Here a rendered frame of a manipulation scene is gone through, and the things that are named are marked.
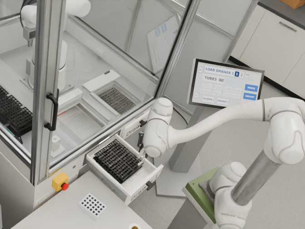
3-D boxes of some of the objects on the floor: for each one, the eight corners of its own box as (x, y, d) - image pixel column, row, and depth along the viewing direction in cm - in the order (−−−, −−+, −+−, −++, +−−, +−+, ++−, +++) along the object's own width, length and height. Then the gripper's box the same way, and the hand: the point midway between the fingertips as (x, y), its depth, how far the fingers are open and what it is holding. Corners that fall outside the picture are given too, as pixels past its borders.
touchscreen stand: (205, 199, 303) (262, 121, 233) (156, 196, 292) (199, 113, 222) (196, 153, 337) (243, 73, 267) (151, 148, 327) (188, 63, 256)
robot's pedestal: (202, 254, 268) (246, 204, 215) (173, 275, 251) (213, 226, 198) (178, 221, 281) (214, 167, 229) (149, 240, 264) (181, 186, 212)
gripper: (168, 136, 176) (155, 163, 192) (146, 118, 180) (135, 146, 196) (159, 143, 171) (147, 171, 187) (137, 125, 175) (126, 153, 192)
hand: (142, 154), depth 189 cm, fingers closed
